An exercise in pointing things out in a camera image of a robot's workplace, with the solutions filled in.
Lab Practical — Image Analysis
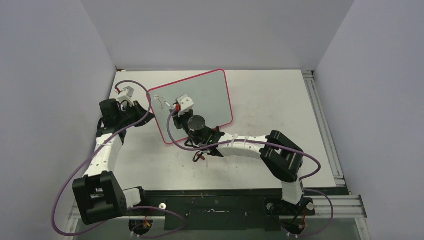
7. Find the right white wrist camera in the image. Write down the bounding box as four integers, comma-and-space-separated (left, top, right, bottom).
175, 94, 194, 117

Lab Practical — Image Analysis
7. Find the aluminium rail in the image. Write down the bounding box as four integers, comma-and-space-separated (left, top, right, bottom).
68, 195, 368, 220
301, 70, 346, 187

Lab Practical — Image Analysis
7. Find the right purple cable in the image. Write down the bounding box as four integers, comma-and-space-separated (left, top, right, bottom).
165, 109, 335, 239

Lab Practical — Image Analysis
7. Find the pink framed whiteboard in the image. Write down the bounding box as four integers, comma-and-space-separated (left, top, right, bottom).
148, 69, 234, 145

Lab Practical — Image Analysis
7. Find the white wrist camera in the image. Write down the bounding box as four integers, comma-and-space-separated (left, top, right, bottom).
116, 86, 134, 104
175, 94, 194, 117

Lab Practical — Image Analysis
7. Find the right aluminium rail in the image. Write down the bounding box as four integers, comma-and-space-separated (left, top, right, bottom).
301, 70, 346, 187

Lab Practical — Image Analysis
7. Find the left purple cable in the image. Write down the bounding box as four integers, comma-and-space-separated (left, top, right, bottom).
50, 79, 188, 239

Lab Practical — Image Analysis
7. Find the purple cable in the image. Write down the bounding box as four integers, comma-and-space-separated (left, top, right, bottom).
50, 79, 188, 239
165, 109, 335, 239

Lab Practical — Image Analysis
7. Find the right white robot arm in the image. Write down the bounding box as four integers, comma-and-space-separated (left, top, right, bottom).
170, 110, 304, 214

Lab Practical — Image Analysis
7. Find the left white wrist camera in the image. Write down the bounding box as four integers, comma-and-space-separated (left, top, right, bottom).
116, 86, 134, 104

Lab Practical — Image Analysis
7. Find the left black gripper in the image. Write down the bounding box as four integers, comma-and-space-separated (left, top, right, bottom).
118, 100, 155, 128

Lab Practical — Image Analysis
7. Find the front aluminium rail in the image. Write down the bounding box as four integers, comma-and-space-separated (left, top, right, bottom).
68, 195, 368, 220

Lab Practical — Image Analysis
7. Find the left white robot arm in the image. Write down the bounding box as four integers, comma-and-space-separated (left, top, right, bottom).
72, 99, 155, 225

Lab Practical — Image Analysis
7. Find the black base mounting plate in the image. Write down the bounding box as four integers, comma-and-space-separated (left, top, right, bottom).
128, 189, 316, 231

